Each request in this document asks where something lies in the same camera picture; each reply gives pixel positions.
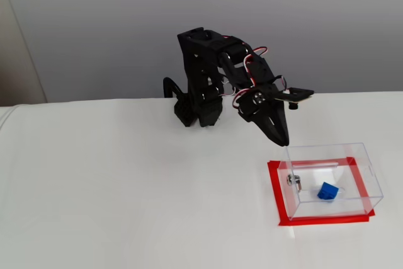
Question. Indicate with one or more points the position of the black table clamp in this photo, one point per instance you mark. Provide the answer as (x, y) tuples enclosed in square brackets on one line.
[(167, 84)]

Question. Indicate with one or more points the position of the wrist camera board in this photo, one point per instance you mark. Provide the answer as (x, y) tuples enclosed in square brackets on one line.
[(299, 93)]

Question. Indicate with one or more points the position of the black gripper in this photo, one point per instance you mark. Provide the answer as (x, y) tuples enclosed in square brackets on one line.
[(266, 112)]

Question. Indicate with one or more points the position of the blue lego brick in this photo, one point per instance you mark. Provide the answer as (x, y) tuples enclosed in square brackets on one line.
[(325, 191)]

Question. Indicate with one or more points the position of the red tape frame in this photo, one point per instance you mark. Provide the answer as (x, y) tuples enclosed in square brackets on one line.
[(327, 220)]

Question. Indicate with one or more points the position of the silver cam lock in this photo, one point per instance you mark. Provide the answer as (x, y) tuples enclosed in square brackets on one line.
[(291, 180)]

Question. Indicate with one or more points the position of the transparent plastic box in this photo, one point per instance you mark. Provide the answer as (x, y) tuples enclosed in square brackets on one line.
[(333, 206)]

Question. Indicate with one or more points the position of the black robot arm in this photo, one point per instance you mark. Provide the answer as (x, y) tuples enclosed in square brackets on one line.
[(195, 61)]

